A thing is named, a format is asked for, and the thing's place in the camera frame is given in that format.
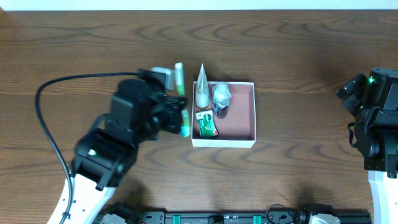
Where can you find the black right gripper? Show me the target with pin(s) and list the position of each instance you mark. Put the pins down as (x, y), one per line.
(348, 90)

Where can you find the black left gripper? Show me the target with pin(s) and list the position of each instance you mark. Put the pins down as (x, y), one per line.
(175, 112)

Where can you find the green Colgate toothbrush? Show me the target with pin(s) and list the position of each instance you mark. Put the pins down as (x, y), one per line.
(180, 81)

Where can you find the white cream tube gold cap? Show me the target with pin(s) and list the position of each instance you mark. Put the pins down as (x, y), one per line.
(202, 93)

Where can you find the green white soap packet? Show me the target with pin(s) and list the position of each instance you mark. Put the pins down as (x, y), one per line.
(206, 124)

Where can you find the clear bottle blue liquid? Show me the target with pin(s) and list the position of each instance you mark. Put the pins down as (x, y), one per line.
(220, 99)

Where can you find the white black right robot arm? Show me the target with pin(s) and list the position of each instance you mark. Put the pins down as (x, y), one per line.
(372, 100)

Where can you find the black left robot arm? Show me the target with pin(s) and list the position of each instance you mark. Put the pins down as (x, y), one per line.
(99, 164)

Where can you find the pink cardboard box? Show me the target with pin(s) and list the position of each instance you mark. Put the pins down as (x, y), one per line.
(238, 128)

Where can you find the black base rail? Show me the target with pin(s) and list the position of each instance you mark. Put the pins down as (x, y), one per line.
(275, 214)

